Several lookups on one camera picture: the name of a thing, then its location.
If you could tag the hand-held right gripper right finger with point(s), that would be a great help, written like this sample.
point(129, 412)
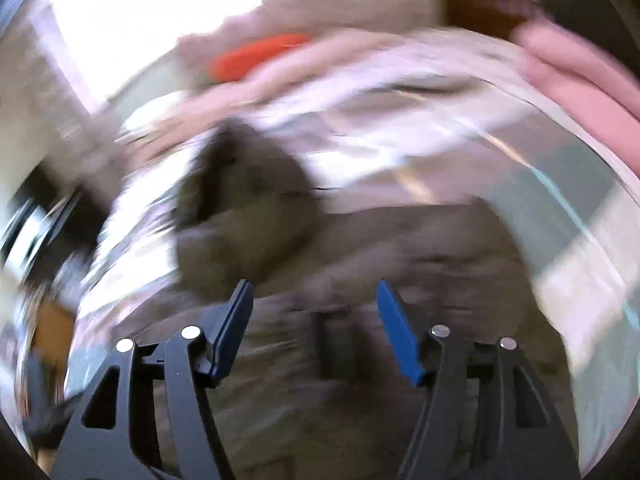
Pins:
point(398, 332)

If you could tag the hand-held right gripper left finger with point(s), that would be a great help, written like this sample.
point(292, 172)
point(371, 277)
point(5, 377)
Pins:
point(231, 327)

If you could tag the grey-brown garment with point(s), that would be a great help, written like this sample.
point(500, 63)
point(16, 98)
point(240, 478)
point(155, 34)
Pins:
point(280, 260)

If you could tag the pale pink bed sheet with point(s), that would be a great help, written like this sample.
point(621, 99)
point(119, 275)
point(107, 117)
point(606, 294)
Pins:
point(400, 125)

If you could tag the orange-red cloth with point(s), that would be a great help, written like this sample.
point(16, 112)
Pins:
point(252, 55)

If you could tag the pink folded cloth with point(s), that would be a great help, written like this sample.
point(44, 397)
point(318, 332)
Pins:
point(580, 80)

